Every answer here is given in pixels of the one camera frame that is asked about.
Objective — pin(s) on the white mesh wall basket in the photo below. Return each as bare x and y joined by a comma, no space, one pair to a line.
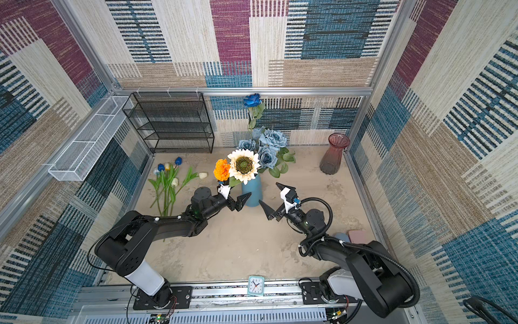
81,155

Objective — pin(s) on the pale blue rose bouquet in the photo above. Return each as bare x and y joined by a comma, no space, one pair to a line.
271,147

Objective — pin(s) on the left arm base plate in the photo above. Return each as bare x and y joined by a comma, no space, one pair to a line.
182,297

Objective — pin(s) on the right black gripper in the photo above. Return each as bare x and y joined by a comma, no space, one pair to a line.
271,213

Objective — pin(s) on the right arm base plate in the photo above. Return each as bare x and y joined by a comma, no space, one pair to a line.
311,292

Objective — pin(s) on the tulip bunch with green leaves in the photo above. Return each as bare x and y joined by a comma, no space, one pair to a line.
167,187

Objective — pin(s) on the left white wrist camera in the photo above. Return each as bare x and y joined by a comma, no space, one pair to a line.
224,190

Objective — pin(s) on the cream sunflower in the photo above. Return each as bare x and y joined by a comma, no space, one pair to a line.
244,166

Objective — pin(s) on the bright blue rose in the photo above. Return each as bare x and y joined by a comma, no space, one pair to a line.
256,107

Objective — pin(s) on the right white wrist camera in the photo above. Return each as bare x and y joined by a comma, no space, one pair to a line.
291,202

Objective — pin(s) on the aluminium front rail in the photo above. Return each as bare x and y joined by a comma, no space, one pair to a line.
228,302

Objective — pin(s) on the small teal alarm clock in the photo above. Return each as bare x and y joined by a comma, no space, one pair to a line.
255,285

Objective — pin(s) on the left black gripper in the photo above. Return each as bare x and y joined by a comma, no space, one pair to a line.
238,204

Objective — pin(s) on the orange marigold flower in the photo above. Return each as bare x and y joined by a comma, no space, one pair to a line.
221,170

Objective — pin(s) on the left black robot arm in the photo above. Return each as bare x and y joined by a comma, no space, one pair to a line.
124,247

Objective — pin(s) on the teal ceramic vase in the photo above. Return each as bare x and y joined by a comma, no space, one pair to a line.
254,187

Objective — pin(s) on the black wire shelf rack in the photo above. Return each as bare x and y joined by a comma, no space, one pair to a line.
171,122

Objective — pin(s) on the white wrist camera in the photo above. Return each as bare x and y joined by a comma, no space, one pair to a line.
291,202
224,190

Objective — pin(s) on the blue oblong case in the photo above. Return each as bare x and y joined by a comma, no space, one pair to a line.
342,236

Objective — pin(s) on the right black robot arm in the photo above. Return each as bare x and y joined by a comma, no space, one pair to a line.
383,283

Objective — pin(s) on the red ribbed glass vase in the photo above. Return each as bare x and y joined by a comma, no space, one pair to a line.
331,161

